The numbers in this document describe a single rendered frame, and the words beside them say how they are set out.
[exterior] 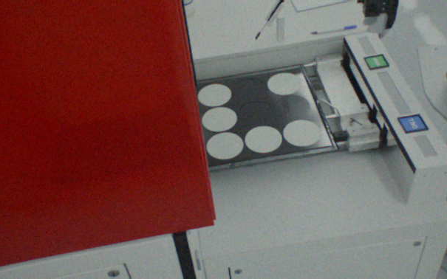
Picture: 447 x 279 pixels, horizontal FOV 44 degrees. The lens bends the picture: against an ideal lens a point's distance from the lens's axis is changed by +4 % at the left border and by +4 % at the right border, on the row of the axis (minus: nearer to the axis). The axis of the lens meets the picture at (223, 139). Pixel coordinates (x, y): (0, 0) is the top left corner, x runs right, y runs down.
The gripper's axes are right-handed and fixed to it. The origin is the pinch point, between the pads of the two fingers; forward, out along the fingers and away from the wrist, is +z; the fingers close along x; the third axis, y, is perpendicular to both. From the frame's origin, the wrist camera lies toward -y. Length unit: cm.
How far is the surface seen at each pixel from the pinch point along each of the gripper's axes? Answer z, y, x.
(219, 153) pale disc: 16, 49, 21
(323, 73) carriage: 17.8, 13.1, -8.5
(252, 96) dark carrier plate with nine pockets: 15.8, 36.6, -0.6
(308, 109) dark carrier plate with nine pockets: 15.8, 21.7, 8.6
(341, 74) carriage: 17.8, 7.9, -6.8
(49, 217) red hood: -27, 76, 68
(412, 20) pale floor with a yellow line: 106, -79, -148
